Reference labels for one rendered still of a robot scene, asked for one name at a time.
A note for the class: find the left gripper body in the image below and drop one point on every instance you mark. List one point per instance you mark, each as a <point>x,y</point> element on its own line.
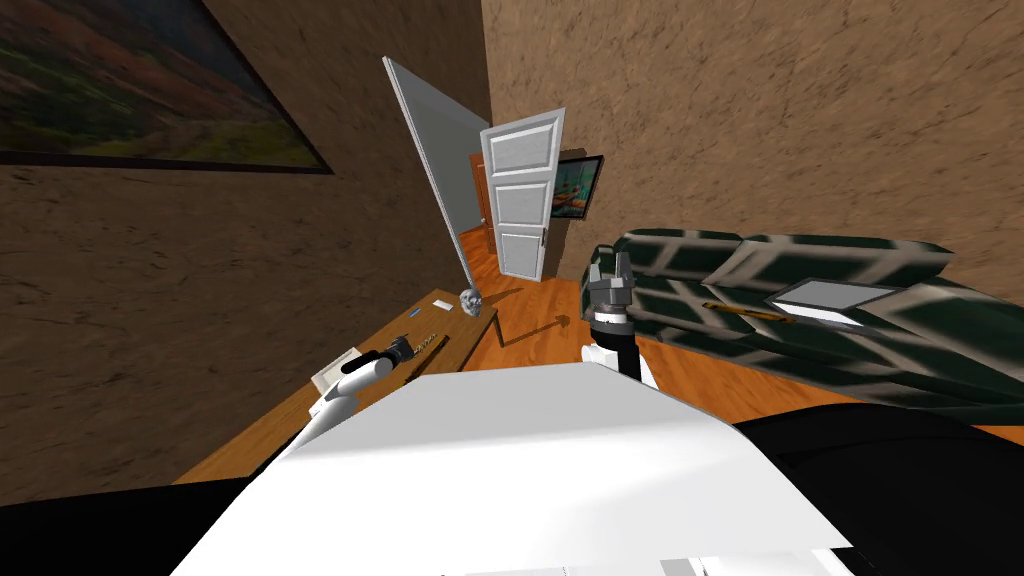
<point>400,350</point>

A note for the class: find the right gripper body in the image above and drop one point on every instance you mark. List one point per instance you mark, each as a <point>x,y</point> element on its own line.
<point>612,292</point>

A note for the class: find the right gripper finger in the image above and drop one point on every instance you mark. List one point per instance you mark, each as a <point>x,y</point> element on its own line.
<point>598,268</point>
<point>625,266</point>

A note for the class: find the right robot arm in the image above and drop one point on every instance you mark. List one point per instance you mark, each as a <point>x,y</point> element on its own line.
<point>880,488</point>

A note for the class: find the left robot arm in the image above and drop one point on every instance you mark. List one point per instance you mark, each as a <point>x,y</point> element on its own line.
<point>352,380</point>

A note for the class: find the dark long stick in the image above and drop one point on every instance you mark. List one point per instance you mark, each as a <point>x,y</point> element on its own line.
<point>428,356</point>

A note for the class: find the small white card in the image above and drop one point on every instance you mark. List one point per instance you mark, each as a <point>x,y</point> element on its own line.
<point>442,305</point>

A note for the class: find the white flat box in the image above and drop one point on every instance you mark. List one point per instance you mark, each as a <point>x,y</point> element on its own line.
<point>330,370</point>

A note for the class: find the small framed picture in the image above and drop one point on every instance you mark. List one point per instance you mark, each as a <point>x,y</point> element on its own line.
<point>578,188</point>

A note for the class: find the grey skull figure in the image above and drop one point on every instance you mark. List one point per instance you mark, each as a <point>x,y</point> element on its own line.
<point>470,302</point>

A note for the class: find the white panelled door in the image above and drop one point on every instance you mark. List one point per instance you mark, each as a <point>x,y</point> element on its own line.
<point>522,192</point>

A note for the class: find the wooden table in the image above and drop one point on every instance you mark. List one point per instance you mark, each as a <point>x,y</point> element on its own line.
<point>264,436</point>

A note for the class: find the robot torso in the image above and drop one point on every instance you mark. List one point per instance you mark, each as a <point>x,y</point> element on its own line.
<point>512,472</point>

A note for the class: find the grey door leaf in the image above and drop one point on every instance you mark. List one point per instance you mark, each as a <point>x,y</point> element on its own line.
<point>436,144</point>

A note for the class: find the green checked sofa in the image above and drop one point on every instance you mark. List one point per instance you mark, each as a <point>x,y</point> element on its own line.
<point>880,360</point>

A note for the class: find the large landscape picture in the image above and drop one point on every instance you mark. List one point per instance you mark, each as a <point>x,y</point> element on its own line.
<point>120,80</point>

